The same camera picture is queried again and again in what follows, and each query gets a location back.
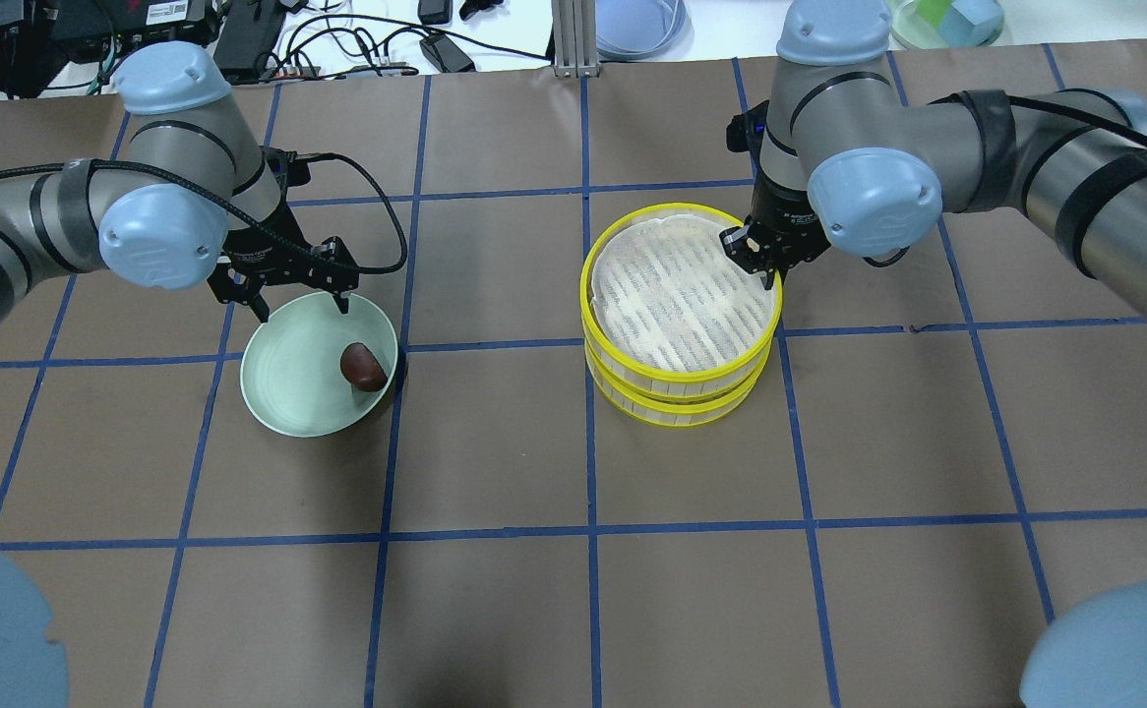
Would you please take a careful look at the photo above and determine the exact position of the dark red bun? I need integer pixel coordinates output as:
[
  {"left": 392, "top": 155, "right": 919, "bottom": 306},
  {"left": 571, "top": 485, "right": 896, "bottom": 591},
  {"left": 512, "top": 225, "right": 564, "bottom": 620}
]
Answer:
[{"left": 338, "top": 342, "right": 389, "bottom": 392}]

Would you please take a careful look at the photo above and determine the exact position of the yellow rimmed steamer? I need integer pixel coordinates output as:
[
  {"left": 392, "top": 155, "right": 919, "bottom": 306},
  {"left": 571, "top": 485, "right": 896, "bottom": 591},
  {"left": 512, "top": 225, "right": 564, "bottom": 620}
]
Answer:
[
  {"left": 578, "top": 203, "right": 782, "bottom": 397},
  {"left": 583, "top": 345, "right": 768, "bottom": 429}
]

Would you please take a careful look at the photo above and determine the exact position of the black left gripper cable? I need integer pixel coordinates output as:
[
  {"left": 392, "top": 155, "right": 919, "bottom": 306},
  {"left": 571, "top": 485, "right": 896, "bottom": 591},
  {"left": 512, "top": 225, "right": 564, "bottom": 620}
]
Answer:
[{"left": 0, "top": 151, "right": 408, "bottom": 277}]

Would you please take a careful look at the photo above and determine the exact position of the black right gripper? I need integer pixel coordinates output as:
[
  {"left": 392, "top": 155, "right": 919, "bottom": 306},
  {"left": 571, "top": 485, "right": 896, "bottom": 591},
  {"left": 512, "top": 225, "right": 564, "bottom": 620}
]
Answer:
[{"left": 721, "top": 181, "right": 830, "bottom": 291}]

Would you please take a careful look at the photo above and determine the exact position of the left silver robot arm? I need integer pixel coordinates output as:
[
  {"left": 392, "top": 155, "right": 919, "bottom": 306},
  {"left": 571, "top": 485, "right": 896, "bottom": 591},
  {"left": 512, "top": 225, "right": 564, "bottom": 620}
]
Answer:
[{"left": 0, "top": 41, "right": 361, "bottom": 707}]

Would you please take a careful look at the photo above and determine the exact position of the aluminium frame post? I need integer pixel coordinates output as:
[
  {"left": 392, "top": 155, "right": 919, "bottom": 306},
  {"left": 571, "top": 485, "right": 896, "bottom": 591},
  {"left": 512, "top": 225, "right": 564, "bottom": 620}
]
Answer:
[{"left": 551, "top": 0, "right": 601, "bottom": 78}]

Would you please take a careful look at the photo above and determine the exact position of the black laptop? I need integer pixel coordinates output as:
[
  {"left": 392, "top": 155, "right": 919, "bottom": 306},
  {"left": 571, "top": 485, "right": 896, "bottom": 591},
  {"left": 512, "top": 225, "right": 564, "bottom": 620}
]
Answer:
[{"left": 0, "top": 1, "right": 227, "bottom": 99}]

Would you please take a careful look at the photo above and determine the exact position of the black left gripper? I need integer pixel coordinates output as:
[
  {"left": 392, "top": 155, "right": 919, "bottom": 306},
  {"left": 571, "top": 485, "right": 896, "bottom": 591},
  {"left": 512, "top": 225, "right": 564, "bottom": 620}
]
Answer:
[{"left": 208, "top": 202, "right": 359, "bottom": 324}]

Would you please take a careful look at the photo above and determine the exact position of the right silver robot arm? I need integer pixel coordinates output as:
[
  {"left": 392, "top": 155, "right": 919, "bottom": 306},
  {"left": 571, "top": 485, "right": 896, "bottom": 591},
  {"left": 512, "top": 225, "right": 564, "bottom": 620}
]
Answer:
[{"left": 721, "top": 1, "right": 1147, "bottom": 320}]

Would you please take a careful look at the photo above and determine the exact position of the clear bowl with sponges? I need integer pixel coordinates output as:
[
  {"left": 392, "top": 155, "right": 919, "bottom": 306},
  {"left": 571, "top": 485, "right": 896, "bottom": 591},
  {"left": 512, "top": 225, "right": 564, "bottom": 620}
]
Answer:
[{"left": 891, "top": 1, "right": 1005, "bottom": 49}]

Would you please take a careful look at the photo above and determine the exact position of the mint green plate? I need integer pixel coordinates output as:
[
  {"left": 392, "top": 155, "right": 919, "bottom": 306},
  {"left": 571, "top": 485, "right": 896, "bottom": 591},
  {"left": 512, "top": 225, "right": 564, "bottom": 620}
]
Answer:
[{"left": 239, "top": 294, "right": 401, "bottom": 438}]

